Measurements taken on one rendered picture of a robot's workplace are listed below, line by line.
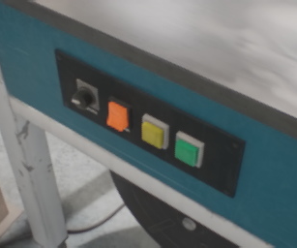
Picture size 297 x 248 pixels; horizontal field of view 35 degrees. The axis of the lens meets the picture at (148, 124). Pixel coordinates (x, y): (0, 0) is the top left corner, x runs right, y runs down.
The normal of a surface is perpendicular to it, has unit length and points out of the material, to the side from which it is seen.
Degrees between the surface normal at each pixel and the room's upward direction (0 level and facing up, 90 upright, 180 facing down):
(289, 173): 90
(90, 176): 0
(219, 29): 0
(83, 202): 0
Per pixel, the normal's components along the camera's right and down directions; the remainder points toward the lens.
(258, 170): -0.59, 0.57
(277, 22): 0.00, -0.71
